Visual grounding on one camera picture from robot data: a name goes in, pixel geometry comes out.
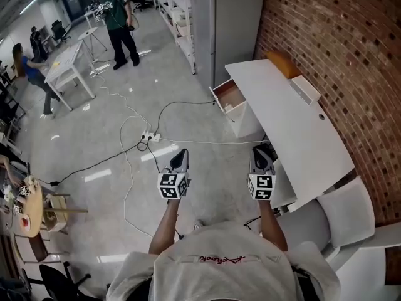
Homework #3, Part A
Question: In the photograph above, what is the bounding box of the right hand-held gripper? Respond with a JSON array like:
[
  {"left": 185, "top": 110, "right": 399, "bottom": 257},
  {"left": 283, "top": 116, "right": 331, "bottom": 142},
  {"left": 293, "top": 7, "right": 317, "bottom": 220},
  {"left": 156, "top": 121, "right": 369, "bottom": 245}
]
[{"left": 247, "top": 145, "right": 277, "bottom": 201}]

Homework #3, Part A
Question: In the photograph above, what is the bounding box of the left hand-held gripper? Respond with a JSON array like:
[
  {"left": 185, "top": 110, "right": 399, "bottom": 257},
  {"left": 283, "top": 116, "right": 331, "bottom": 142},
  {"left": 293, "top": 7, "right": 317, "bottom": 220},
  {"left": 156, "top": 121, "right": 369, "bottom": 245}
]
[{"left": 157, "top": 149, "right": 192, "bottom": 201}]

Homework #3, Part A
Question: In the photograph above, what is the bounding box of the white wooden drawer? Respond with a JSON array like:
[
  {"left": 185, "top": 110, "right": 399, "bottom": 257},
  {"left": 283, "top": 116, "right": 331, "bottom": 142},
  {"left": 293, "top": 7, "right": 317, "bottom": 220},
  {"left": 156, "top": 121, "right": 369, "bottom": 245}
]
[{"left": 209, "top": 77, "right": 251, "bottom": 124}]

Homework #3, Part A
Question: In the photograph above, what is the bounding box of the person's right forearm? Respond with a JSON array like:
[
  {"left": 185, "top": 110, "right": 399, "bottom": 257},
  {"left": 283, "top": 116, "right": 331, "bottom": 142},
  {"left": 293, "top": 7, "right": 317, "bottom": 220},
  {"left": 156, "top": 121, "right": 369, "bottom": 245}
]
[{"left": 256, "top": 198, "right": 288, "bottom": 251}]

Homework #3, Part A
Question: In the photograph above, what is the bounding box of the person's left forearm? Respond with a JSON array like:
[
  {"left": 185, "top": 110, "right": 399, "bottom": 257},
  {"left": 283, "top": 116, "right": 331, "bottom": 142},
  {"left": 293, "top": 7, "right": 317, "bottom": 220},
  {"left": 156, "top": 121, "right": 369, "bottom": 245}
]
[{"left": 148, "top": 198, "right": 182, "bottom": 255}]

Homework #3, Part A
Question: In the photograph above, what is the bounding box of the white power strip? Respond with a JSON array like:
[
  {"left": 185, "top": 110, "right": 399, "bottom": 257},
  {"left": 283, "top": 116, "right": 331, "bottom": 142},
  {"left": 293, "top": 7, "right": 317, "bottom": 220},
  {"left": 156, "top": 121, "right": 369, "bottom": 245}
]
[{"left": 140, "top": 130, "right": 162, "bottom": 143}]

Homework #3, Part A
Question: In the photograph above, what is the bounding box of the white desk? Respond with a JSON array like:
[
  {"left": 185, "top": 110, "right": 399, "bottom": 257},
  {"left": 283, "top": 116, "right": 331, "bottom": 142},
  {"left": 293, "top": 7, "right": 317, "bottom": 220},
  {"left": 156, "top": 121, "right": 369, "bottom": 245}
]
[{"left": 224, "top": 58, "right": 357, "bottom": 213}]

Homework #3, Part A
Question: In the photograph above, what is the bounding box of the white speaker box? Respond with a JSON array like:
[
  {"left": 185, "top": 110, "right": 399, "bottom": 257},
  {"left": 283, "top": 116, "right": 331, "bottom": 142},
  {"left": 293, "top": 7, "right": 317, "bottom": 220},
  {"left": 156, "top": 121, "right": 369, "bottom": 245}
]
[{"left": 289, "top": 75, "right": 322, "bottom": 106}]

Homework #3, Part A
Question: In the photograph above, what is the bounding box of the white chair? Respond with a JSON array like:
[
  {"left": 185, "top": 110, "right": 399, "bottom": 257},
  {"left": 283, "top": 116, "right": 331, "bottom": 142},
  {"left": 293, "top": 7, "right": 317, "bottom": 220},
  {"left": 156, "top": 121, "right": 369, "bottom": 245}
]
[{"left": 275, "top": 176, "right": 377, "bottom": 263}]

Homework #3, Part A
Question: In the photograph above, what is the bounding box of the orange cushion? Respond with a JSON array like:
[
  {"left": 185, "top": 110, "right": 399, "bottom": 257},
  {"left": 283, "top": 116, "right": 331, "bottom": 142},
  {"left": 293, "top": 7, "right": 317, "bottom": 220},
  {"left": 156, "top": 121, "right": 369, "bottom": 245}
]
[{"left": 265, "top": 50, "right": 301, "bottom": 78}]

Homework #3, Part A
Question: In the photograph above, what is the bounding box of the person's light grey shirt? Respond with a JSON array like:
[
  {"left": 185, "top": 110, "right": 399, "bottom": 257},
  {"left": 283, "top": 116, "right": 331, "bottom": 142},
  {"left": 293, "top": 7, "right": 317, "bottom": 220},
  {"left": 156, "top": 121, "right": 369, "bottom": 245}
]
[{"left": 106, "top": 220, "right": 342, "bottom": 301}]

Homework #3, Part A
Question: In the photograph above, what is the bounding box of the wooden chair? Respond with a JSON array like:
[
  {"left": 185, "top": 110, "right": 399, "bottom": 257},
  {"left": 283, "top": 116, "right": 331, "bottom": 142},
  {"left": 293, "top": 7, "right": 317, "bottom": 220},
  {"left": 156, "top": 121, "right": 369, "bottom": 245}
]
[{"left": 42, "top": 193, "right": 88, "bottom": 233}]

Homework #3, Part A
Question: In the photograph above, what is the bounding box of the grey refrigerator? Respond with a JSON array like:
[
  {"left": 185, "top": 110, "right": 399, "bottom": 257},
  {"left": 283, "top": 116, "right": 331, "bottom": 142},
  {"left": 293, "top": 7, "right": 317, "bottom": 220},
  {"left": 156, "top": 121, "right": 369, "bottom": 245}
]
[{"left": 190, "top": 0, "right": 267, "bottom": 89}]

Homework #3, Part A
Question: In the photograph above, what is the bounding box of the white shelving rack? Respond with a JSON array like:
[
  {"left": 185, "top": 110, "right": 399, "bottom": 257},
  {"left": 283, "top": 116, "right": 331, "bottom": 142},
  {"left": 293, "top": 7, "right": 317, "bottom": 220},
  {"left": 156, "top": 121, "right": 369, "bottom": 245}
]
[{"left": 153, "top": 0, "right": 197, "bottom": 75}]

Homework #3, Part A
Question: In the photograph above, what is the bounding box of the white side table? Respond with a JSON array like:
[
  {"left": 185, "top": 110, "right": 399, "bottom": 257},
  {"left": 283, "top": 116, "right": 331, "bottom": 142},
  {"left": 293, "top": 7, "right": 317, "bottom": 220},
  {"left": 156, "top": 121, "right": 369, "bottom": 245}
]
[{"left": 331, "top": 223, "right": 401, "bottom": 301}]

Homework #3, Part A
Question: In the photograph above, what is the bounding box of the white rectangular table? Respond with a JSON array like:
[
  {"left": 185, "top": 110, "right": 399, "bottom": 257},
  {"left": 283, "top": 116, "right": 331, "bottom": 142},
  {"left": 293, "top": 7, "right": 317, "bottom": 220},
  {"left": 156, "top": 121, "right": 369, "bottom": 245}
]
[{"left": 43, "top": 40, "right": 96, "bottom": 112}]

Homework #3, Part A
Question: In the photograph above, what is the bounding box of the round wooden table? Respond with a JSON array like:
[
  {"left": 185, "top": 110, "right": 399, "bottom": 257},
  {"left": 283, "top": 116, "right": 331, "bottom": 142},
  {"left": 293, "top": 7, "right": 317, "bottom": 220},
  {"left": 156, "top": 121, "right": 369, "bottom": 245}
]
[{"left": 6, "top": 174, "right": 44, "bottom": 238}]

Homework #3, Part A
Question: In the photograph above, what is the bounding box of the black office chair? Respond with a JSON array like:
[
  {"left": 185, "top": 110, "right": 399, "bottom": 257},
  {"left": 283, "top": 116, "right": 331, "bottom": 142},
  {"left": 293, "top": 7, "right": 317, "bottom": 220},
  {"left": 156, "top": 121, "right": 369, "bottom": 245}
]
[{"left": 39, "top": 261, "right": 92, "bottom": 301}]

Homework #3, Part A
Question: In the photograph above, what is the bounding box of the thin black cable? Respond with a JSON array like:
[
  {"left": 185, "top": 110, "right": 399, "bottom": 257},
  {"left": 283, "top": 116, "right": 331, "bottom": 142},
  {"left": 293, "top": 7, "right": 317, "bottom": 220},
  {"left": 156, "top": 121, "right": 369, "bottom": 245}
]
[{"left": 137, "top": 139, "right": 162, "bottom": 172}]

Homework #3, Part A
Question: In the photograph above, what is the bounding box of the straight white cable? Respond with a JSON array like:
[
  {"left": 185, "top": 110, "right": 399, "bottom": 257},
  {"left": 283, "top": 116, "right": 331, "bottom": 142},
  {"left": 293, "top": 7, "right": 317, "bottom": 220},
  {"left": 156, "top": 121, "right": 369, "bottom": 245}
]
[{"left": 159, "top": 136, "right": 270, "bottom": 145}]

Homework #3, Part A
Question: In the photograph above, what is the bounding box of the grey power cable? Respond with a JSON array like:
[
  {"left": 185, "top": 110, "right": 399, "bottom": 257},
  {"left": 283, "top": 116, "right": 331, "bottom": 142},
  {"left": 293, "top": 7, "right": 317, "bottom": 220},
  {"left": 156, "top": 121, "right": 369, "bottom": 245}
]
[{"left": 156, "top": 100, "right": 217, "bottom": 136}]

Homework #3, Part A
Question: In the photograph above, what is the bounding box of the looping white cable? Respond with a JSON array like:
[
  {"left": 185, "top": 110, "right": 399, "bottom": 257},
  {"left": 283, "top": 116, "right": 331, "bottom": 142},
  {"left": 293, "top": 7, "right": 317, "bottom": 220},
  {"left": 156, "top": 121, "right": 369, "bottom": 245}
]
[{"left": 120, "top": 114, "right": 155, "bottom": 238}]

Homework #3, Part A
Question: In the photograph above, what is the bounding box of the wavy white cable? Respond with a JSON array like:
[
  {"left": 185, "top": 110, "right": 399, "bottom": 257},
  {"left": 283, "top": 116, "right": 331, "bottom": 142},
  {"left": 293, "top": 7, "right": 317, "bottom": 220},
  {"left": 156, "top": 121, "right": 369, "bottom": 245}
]
[{"left": 93, "top": 69, "right": 152, "bottom": 134}]

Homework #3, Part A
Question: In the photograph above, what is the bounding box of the black cable with adapter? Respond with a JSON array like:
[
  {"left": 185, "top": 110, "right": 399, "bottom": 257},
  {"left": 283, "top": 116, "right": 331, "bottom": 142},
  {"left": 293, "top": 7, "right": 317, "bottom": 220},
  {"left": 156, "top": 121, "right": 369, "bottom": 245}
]
[{"left": 37, "top": 140, "right": 152, "bottom": 187}]

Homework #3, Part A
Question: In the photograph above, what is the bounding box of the round white pedestal table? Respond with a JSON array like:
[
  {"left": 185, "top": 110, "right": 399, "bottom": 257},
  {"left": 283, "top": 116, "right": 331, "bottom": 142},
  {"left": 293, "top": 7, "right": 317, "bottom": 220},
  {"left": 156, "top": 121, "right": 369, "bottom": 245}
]
[{"left": 77, "top": 27, "right": 108, "bottom": 64}]

